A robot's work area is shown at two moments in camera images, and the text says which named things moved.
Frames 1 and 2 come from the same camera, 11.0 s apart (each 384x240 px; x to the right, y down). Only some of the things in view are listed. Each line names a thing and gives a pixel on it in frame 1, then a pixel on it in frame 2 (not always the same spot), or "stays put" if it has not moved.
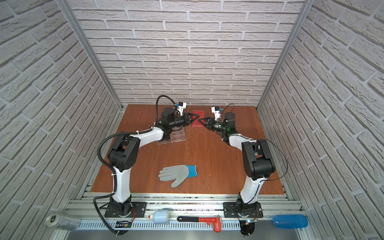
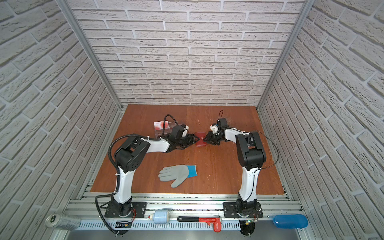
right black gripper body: [217, 126] to [214, 138]
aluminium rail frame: [185, 216] stays put
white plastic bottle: [160, 216] stays put
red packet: [196, 123] to [200, 142]
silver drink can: [58, 220] stays put
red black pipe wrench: [215, 221] stays put
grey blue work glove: [179, 173] stays put
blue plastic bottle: [290, 221] stays put
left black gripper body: [182, 121] to [186, 141]
